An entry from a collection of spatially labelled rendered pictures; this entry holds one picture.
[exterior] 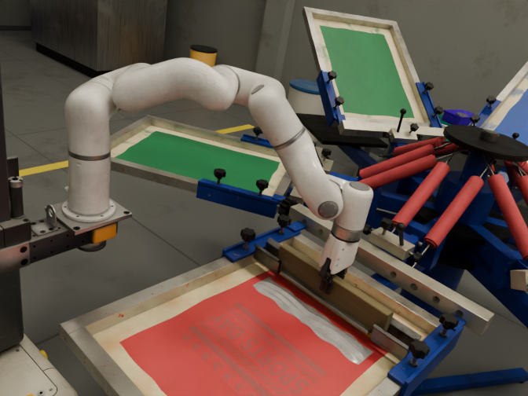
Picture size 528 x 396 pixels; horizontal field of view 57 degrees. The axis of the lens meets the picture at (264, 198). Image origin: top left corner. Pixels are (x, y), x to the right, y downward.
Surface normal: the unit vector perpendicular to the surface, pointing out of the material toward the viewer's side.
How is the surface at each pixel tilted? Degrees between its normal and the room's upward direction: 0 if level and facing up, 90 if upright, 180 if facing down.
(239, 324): 0
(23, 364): 0
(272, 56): 90
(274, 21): 90
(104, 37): 90
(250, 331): 0
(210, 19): 90
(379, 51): 32
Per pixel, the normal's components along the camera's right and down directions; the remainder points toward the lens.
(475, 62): -0.64, 0.24
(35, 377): 0.17, -0.88
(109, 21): 0.75, 0.40
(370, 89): 0.29, -0.50
